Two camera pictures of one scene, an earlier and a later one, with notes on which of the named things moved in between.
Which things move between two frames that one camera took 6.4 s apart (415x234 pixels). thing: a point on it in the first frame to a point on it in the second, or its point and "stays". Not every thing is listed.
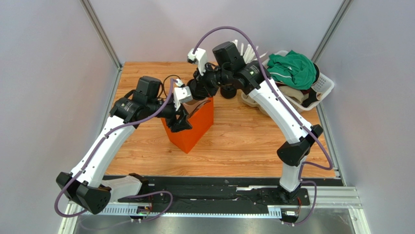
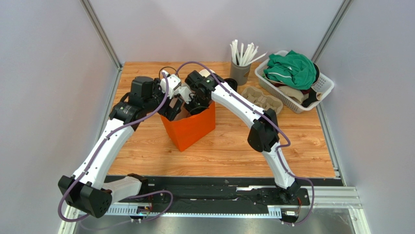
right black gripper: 198,89 to 197,108
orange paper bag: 199,113 stays
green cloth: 295,69 stays
